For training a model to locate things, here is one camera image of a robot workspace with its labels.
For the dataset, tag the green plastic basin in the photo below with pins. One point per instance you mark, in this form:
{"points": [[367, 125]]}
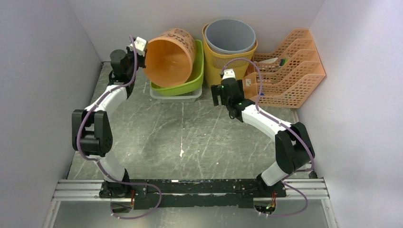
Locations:
{"points": [[193, 83]]}

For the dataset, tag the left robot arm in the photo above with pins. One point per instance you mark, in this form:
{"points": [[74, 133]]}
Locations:
{"points": [[91, 132]]}

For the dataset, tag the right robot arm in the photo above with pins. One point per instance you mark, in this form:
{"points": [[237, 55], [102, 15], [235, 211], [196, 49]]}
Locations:
{"points": [[293, 148]]}

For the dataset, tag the grey plastic bucket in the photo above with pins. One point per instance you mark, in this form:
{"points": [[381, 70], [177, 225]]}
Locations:
{"points": [[229, 36]]}

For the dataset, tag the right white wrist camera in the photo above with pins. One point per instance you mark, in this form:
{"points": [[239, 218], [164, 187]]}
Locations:
{"points": [[228, 74]]}

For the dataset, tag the orange plastic file organizer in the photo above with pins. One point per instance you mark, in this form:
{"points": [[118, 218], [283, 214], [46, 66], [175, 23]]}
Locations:
{"points": [[287, 76]]}

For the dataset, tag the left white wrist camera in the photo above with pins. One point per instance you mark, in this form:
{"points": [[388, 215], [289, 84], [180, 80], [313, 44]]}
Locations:
{"points": [[140, 46]]}

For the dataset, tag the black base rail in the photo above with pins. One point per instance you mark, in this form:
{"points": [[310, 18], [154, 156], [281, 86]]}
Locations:
{"points": [[147, 194]]}

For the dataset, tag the white perforated tray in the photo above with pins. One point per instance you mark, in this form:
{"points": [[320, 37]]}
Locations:
{"points": [[183, 98]]}

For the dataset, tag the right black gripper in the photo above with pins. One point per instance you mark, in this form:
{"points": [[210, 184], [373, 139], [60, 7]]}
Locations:
{"points": [[216, 90]]}

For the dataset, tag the large orange plastic bucket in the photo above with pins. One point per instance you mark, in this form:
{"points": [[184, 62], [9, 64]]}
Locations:
{"points": [[170, 58]]}

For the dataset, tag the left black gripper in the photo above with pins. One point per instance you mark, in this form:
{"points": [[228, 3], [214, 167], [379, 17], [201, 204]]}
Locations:
{"points": [[143, 59]]}

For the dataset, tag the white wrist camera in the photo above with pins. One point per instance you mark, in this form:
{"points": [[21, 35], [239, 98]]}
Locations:
{"points": [[228, 74], [140, 46]]}

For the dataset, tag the yellow slatted waste basket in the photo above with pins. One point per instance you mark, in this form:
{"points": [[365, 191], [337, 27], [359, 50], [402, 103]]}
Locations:
{"points": [[214, 62]]}

